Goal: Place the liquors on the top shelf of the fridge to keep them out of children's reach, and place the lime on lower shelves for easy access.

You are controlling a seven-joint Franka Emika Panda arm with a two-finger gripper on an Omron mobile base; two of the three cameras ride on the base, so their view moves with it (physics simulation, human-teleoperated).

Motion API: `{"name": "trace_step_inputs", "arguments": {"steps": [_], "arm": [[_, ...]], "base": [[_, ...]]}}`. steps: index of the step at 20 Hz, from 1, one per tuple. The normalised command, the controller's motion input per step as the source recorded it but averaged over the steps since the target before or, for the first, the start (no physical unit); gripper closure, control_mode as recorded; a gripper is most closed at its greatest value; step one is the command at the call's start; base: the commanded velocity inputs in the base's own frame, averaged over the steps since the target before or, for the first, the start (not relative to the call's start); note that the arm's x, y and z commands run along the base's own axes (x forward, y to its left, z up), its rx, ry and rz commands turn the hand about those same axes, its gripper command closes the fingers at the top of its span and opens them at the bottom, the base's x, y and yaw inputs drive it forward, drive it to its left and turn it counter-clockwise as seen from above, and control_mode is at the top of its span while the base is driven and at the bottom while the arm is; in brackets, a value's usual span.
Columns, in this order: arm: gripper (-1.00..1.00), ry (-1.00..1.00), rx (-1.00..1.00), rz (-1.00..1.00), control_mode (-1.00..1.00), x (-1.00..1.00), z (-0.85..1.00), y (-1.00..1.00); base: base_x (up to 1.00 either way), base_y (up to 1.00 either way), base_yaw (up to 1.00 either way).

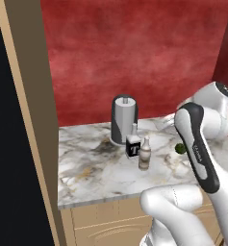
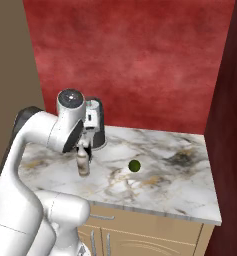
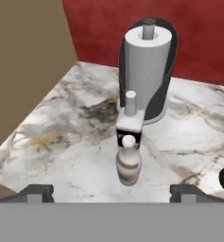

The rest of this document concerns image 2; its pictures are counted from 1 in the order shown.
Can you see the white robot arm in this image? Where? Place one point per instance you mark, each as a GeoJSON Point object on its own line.
{"type": "Point", "coordinates": [30, 140]}

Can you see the dark red tall cabinet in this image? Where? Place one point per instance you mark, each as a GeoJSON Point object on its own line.
{"type": "Point", "coordinates": [228, 133]}

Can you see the green lime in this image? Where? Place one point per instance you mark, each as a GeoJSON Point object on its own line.
{"type": "Point", "coordinates": [134, 166]}

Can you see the wide beige cupboard door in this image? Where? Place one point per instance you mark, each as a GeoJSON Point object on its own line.
{"type": "Point", "coordinates": [150, 245]}

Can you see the beige drawer front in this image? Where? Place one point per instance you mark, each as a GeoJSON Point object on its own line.
{"type": "Point", "coordinates": [150, 226]}

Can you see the narrow beige cupboard door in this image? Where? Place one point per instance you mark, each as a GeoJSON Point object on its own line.
{"type": "Point", "coordinates": [86, 240]}

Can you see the pale liquor bottle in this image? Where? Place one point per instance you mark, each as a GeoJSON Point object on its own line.
{"type": "Point", "coordinates": [83, 166]}

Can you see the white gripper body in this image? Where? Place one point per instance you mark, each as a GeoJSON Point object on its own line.
{"type": "Point", "coordinates": [84, 137]}

